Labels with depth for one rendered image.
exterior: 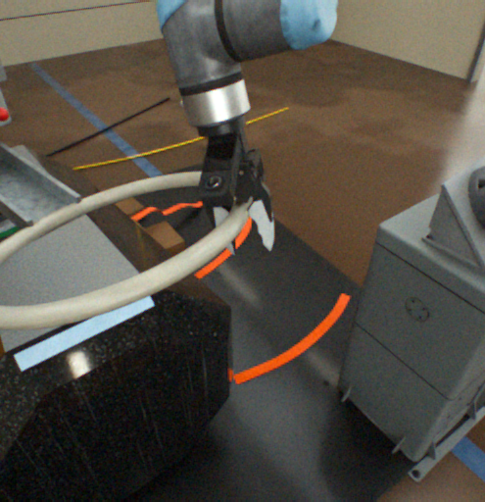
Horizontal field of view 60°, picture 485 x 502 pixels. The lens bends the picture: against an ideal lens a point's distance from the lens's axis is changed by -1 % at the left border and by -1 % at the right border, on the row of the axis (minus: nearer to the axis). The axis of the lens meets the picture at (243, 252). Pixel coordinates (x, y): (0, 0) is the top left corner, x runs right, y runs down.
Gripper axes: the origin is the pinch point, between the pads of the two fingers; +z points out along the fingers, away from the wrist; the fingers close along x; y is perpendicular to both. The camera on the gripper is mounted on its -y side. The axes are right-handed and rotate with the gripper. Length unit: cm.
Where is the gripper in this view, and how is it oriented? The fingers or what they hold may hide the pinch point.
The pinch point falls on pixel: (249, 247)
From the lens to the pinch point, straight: 68.1
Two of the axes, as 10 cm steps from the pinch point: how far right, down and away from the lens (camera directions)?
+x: -9.5, 1.1, 2.9
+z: 2.4, 8.6, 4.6
